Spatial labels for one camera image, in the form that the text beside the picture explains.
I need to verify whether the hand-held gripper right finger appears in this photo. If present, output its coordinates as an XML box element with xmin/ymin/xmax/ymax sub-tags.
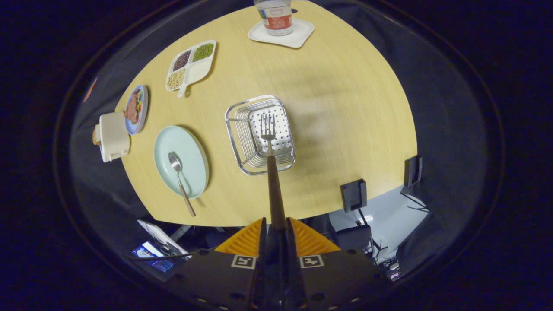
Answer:
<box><xmin>281</xmin><ymin>217</ymin><xmax>391</xmax><ymax>311</ymax></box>

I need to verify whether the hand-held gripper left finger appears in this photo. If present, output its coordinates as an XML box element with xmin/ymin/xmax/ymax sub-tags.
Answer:
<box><xmin>162</xmin><ymin>217</ymin><xmax>282</xmax><ymax>311</ymax></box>

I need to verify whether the wooden-handled metal fork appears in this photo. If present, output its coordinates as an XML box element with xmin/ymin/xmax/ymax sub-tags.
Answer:
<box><xmin>260</xmin><ymin>113</ymin><xmax>287</xmax><ymax>230</ymax></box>

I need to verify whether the wooden-handled metal spoon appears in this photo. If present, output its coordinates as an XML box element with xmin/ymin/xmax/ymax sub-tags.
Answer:
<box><xmin>168</xmin><ymin>152</ymin><xmax>197</xmax><ymax>217</ymax></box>

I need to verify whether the blue-lit screen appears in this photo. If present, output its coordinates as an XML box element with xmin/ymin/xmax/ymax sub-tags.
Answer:
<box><xmin>132</xmin><ymin>242</ymin><xmax>174</xmax><ymax>273</ymax></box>

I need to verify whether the mint green plate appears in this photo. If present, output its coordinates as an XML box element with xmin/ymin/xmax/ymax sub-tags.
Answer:
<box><xmin>153</xmin><ymin>125</ymin><xmax>210</xmax><ymax>199</ymax></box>

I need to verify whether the white toaster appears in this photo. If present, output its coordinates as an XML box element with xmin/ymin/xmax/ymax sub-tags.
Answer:
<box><xmin>94</xmin><ymin>112</ymin><xmax>131</xmax><ymax>163</ymax></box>

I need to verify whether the blue plate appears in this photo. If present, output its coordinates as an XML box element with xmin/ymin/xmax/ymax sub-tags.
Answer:
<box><xmin>124</xmin><ymin>85</ymin><xmax>149</xmax><ymax>135</ymax></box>

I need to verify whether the brown meat slice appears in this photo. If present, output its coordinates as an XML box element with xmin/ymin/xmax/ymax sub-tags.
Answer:
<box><xmin>124</xmin><ymin>89</ymin><xmax>141</xmax><ymax>124</ymax></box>

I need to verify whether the white divided bean tray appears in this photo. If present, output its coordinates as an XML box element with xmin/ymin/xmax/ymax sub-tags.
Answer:
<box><xmin>165</xmin><ymin>40</ymin><xmax>216</xmax><ymax>98</ymax></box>

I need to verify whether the white square coaster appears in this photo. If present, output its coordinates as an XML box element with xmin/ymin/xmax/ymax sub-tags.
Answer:
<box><xmin>248</xmin><ymin>17</ymin><xmax>315</xmax><ymax>49</ymax></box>

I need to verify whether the clear bottle with red cap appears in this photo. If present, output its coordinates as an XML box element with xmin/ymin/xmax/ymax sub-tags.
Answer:
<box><xmin>254</xmin><ymin>0</ymin><xmax>293</xmax><ymax>36</ymax></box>

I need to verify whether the black table-edge bracket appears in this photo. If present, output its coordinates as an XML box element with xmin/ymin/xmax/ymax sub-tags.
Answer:
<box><xmin>404</xmin><ymin>155</ymin><xmax>423</xmax><ymax>187</ymax></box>
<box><xmin>340</xmin><ymin>178</ymin><xmax>368</xmax><ymax>213</ymax></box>

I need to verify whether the black cable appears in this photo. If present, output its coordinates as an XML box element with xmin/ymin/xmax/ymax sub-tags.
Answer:
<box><xmin>130</xmin><ymin>251</ymin><xmax>203</xmax><ymax>261</ymax></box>

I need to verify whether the metal wire basket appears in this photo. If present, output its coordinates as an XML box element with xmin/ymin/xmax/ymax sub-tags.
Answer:
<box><xmin>225</xmin><ymin>95</ymin><xmax>296</xmax><ymax>176</ymax></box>

